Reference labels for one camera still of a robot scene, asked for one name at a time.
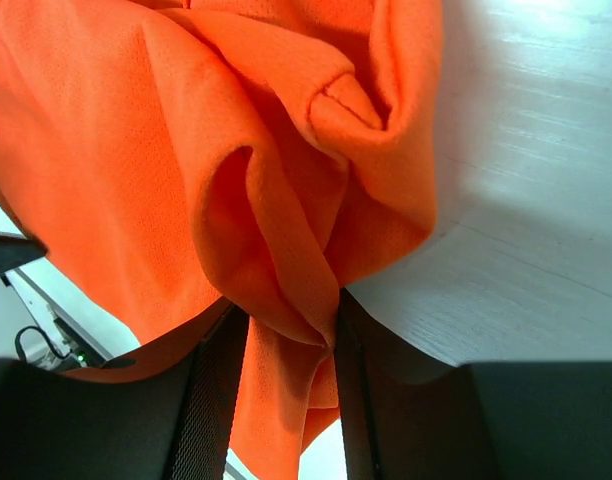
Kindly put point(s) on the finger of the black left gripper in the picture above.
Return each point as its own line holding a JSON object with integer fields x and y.
{"x": 17, "y": 250}

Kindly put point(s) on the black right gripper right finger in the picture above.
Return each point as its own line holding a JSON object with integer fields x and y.
{"x": 407, "y": 415}

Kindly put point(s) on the aluminium table frame rail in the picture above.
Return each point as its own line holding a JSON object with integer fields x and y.
{"x": 64, "y": 311}

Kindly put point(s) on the orange t shirt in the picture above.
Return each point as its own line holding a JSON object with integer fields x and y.
{"x": 171, "y": 152}

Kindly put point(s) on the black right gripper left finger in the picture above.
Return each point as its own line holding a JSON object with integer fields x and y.
{"x": 162, "y": 411}

